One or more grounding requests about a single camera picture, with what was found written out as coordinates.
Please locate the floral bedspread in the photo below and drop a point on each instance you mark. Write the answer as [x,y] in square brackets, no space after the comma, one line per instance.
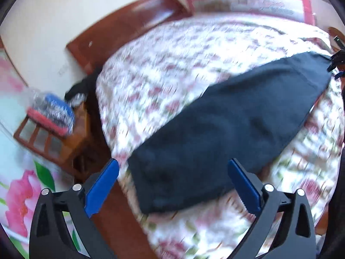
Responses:
[175,59]

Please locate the dark navy pants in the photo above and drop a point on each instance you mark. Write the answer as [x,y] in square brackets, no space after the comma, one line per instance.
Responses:
[215,129]

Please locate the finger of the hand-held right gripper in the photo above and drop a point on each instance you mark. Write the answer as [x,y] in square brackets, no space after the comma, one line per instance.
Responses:
[337,58]

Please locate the wooden chair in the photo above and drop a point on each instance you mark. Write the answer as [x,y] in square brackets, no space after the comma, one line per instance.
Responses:
[78,143]

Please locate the black cloth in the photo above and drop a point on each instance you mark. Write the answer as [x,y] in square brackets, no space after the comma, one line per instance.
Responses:
[80,86]

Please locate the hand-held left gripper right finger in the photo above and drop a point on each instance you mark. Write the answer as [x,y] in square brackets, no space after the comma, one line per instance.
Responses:
[246,191]

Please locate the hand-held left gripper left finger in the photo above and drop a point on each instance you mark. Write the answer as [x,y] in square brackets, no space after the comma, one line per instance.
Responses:
[101,188]

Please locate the white wall socket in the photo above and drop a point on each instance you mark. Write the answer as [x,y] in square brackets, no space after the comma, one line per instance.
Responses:
[62,71]

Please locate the floral printed wardrobe door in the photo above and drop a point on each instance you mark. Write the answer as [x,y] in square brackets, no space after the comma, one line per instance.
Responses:
[18,194]

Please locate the clear plastic bag of clothes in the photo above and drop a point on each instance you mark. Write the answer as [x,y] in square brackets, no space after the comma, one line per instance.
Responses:
[55,110]

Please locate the pink bordered folded blanket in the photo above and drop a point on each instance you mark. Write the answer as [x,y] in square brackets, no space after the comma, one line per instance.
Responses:
[242,2]

